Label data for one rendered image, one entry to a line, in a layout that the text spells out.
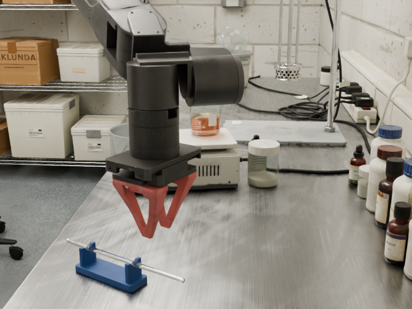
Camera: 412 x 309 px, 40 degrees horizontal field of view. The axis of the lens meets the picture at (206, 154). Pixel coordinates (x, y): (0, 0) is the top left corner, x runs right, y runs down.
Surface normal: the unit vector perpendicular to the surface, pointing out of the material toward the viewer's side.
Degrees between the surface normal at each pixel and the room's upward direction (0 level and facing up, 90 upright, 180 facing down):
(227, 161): 90
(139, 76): 90
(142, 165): 0
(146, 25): 27
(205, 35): 90
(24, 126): 93
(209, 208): 0
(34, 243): 0
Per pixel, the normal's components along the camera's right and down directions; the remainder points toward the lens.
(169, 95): 0.71, 0.21
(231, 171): 0.15, 0.29
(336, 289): 0.00, -0.96
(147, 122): -0.20, 0.29
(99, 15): -0.84, 0.27
